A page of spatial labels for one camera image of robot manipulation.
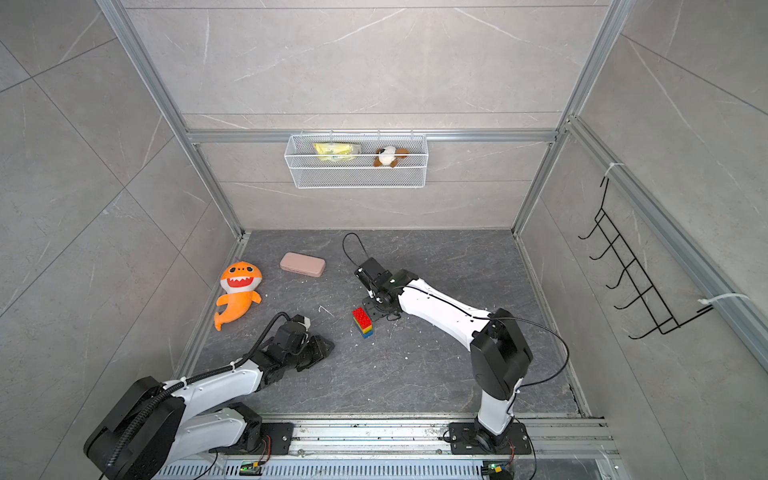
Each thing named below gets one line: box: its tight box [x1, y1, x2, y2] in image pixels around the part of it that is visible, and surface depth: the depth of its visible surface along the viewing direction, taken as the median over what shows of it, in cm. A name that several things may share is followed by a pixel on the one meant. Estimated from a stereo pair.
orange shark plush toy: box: [214, 261, 263, 332], surface depth 97 cm
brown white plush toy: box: [373, 146, 410, 168], surface depth 88 cm
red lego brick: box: [352, 307, 373, 329], surface depth 87 cm
